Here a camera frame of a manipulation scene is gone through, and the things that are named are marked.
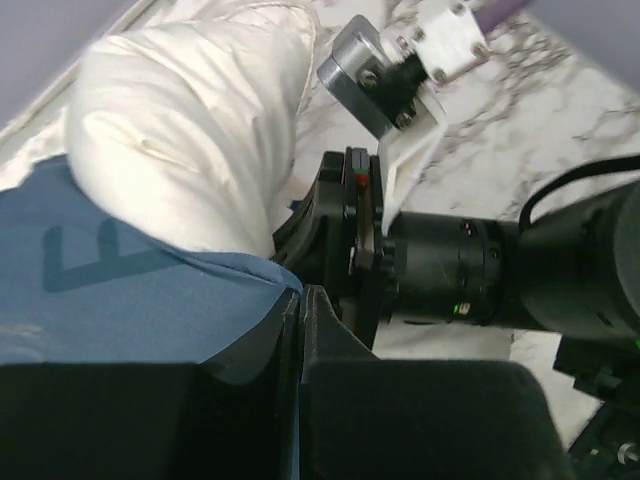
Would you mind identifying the blue lettered pillowcase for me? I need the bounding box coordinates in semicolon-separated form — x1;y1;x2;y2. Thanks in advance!
0;154;304;480

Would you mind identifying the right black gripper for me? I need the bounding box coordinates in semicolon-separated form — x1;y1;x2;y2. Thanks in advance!
272;147;395;348

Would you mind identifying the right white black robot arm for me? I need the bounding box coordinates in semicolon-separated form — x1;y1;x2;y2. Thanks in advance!
274;148;639;479

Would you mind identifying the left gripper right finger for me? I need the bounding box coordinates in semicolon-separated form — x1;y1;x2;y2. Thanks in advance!
299;286;574;480

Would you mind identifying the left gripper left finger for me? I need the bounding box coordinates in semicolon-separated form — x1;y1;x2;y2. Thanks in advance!
1;291;299;479

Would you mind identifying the white pillow with red logo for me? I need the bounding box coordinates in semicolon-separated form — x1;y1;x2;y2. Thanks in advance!
66;1;318;257

